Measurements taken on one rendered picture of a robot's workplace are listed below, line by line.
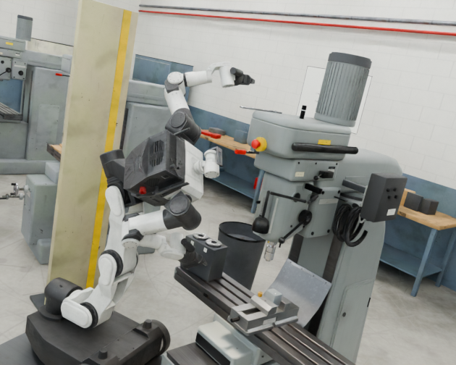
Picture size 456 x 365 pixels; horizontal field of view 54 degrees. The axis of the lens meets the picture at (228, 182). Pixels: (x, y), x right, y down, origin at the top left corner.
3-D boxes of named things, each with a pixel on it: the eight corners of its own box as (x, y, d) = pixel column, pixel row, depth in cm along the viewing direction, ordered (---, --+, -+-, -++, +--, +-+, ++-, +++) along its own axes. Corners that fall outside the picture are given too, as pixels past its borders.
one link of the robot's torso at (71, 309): (58, 318, 237) (61, 295, 234) (86, 304, 255) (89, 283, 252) (87, 334, 229) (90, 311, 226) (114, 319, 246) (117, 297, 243)
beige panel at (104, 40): (47, 325, 329) (86, -5, 276) (29, 298, 357) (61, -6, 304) (112, 310, 365) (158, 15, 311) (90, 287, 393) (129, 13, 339)
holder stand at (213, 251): (207, 282, 244) (214, 248, 239) (179, 265, 257) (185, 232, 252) (221, 277, 253) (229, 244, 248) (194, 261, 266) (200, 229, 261)
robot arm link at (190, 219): (159, 221, 185) (190, 214, 182) (159, 202, 190) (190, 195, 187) (171, 233, 194) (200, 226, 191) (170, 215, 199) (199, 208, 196)
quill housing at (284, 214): (276, 248, 202) (292, 180, 195) (245, 231, 217) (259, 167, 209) (302, 244, 215) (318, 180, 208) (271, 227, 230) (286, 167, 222)
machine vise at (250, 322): (247, 336, 200) (252, 314, 198) (226, 319, 211) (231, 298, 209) (298, 321, 223) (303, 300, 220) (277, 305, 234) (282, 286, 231)
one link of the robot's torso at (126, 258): (95, 275, 223) (100, 183, 214) (118, 265, 239) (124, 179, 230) (119, 283, 216) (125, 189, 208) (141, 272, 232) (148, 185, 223)
